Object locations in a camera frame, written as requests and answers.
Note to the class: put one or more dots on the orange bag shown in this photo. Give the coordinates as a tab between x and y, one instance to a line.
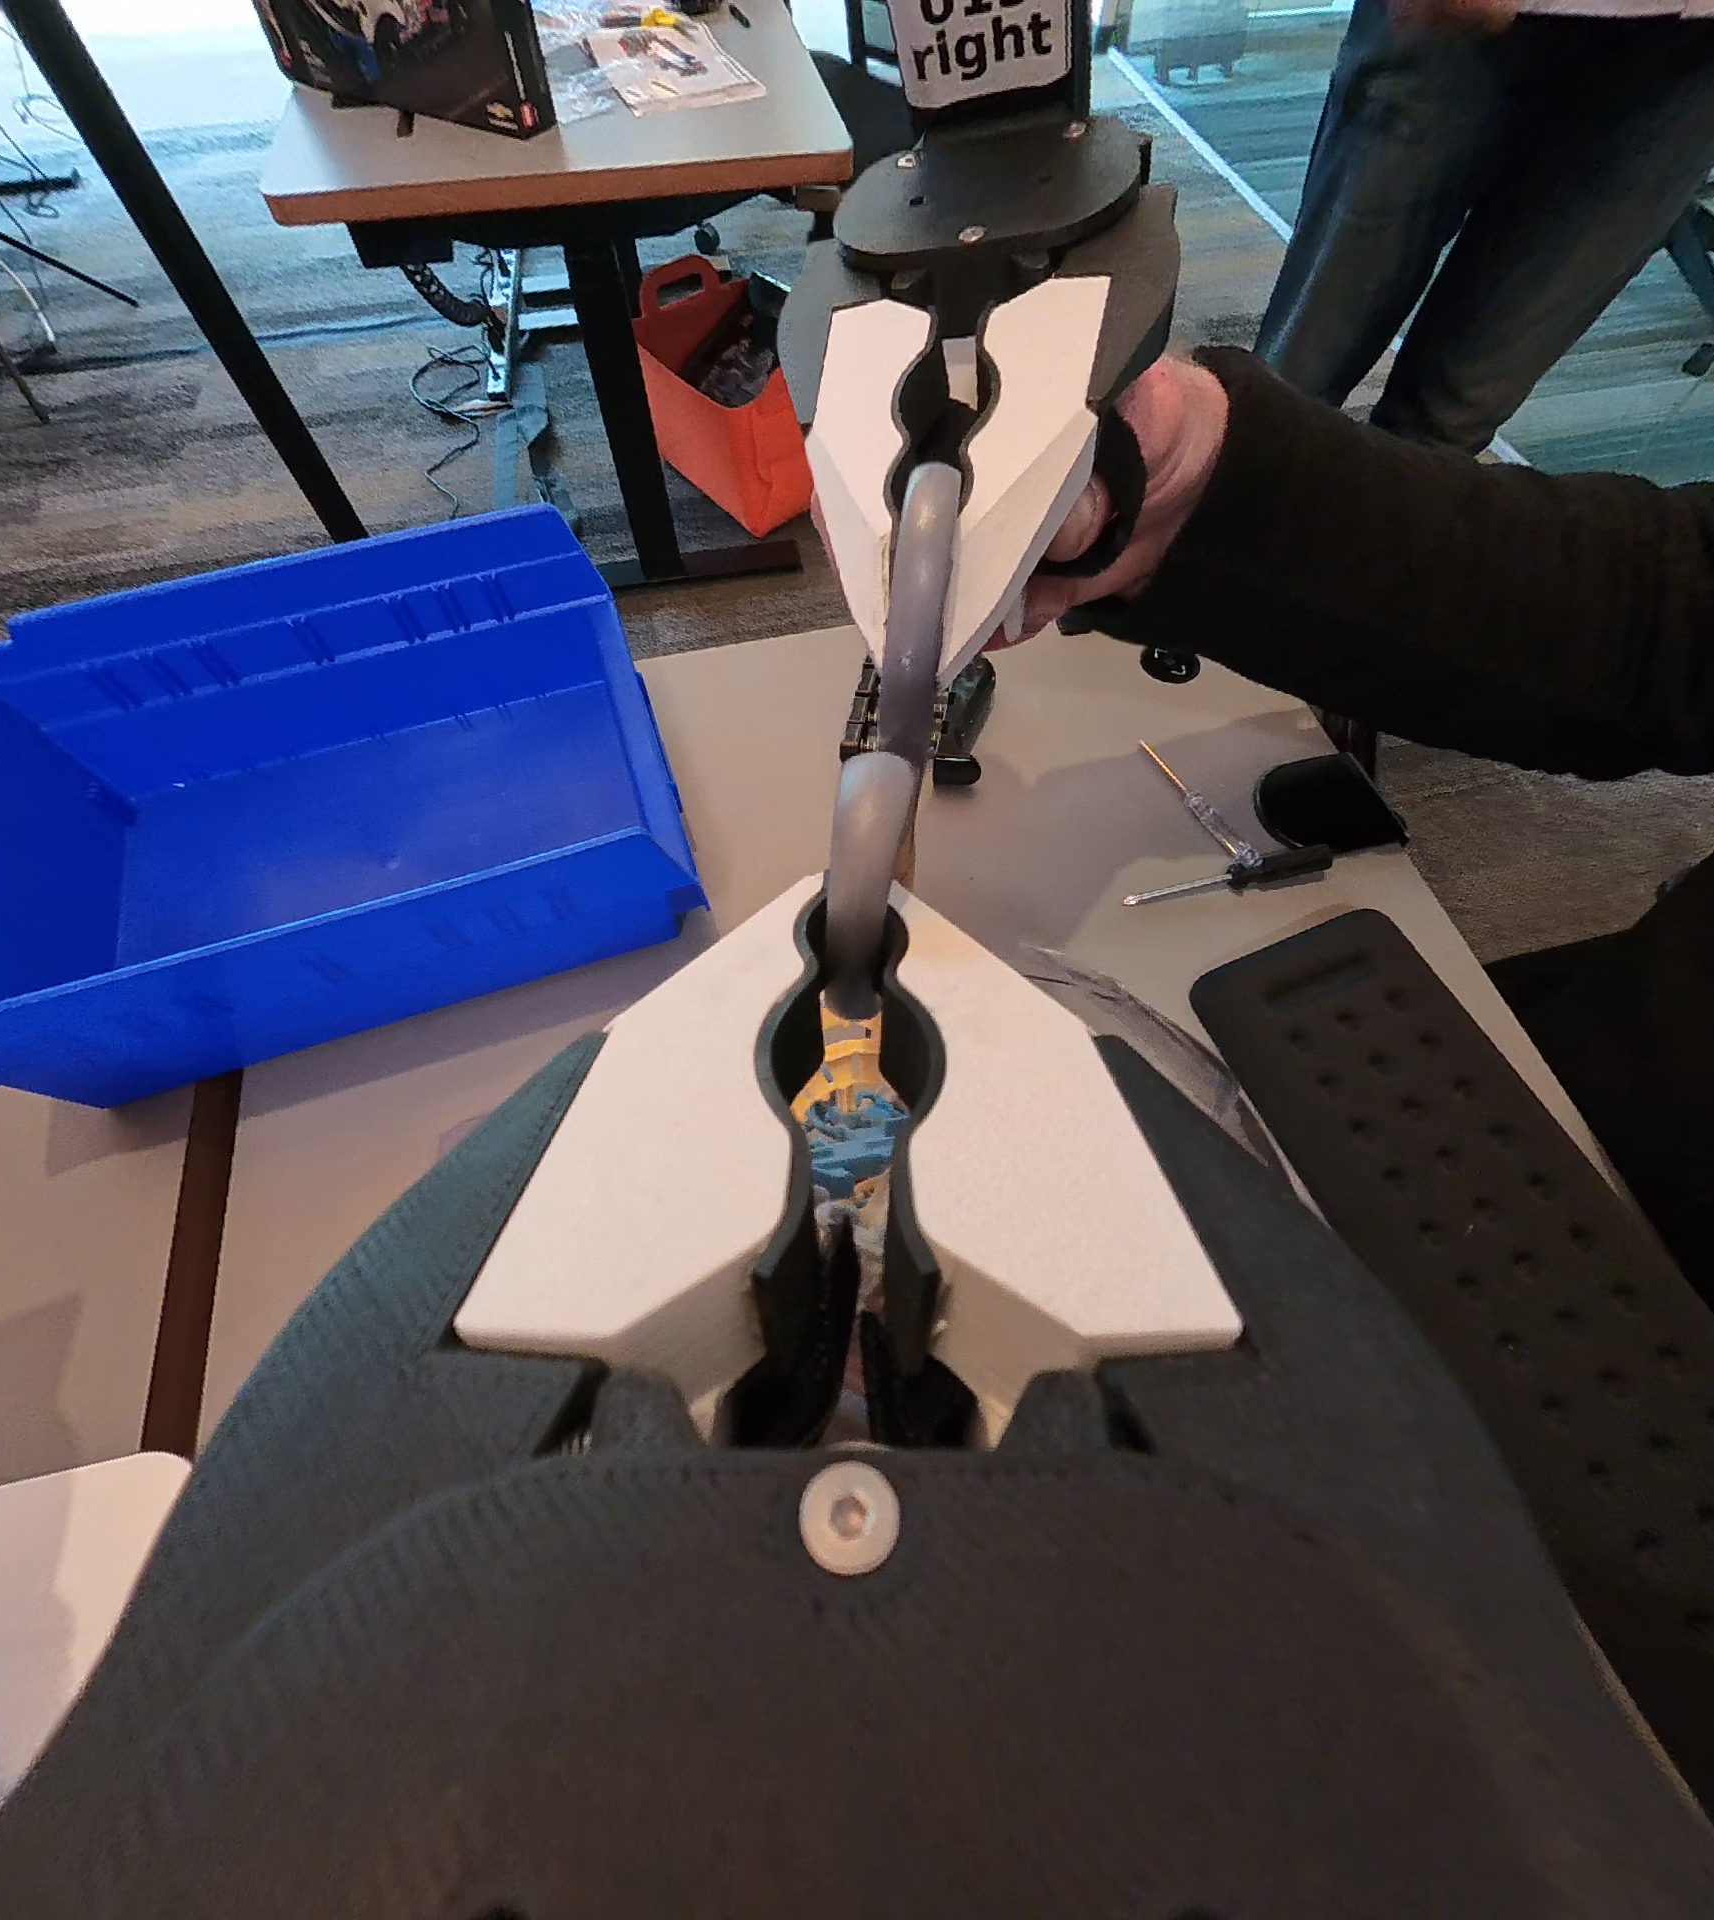
723	407

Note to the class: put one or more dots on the black bit holder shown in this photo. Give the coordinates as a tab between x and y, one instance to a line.
919	720

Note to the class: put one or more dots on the wooden side table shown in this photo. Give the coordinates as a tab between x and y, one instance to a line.
619	151

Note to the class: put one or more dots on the black printed box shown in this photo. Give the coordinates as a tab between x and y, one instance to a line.
393	46

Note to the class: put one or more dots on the grey curved plastic piece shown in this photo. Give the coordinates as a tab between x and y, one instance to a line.
864	840

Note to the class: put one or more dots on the person's right forearm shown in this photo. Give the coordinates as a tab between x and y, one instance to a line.
1489	571

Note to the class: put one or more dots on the black vertical pole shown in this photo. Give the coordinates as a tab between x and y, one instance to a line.
182	270

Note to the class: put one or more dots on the black perforated pad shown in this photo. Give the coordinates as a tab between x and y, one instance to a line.
1519	1380

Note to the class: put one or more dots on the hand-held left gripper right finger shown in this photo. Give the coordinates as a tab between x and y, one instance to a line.
1068	1216

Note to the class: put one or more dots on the person's right hand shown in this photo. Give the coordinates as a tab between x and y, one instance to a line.
1183	450

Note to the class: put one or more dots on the clear maze ball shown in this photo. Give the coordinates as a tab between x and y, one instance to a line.
859	1127

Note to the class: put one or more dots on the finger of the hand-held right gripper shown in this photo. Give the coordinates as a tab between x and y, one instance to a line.
1038	450
852	436

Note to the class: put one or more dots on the blue storage bin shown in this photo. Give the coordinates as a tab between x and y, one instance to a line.
289	811

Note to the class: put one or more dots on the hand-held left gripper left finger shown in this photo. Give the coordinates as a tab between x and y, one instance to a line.
648	1201

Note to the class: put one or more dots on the person's black clothing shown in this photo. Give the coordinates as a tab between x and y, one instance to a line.
1698	1141

